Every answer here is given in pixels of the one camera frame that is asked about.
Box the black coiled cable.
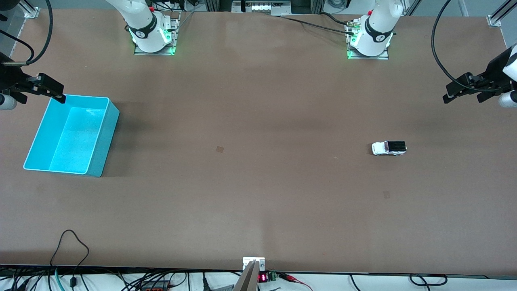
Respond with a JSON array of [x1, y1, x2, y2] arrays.
[[410, 274, 448, 287]]

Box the white jeep toy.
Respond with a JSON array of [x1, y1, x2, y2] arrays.
[[372, 140, 407, 156]]

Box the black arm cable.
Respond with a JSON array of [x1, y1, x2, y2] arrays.
[[431, 0, 505, 93], [0, 0, 53, 66]]

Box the white mounting plate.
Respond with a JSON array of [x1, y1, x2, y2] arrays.
[[243, 257, 266, 271]]

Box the aluminium mount bar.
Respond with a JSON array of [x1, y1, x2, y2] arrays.
[[233, 260, 260, 291]]

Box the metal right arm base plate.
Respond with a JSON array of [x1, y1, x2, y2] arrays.
[[133, 11, 178, 56]]

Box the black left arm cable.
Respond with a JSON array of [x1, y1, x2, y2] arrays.
[[431, 0, 505, 93]]

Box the thin black looped cable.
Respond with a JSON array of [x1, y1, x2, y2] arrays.
[[50, 230, 90, 288]]

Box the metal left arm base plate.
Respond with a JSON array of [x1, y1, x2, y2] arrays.
[[346, 21, 389, 60]]

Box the white control box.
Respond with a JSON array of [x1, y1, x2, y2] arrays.
[[231, 0, 292, 16]]

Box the red clip leads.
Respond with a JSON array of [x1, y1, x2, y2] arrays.
[[278, 273, 313, 291]]

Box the thick black table cable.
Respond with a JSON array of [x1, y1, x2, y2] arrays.
[[318, 12, 356, 25]]

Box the aluminium corner bracket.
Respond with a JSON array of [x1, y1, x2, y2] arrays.
[[487, 0, 517, 28], [18, 0, 40, 19]]

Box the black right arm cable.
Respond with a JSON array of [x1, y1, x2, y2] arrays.
[[0, 0, 53, 66]]

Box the turquoise plastic bin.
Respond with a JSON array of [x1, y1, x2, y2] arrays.
[[23, 94, 120, 177]]

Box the thin black table cable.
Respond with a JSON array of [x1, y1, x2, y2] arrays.
[[279, 15, 356, 36]]

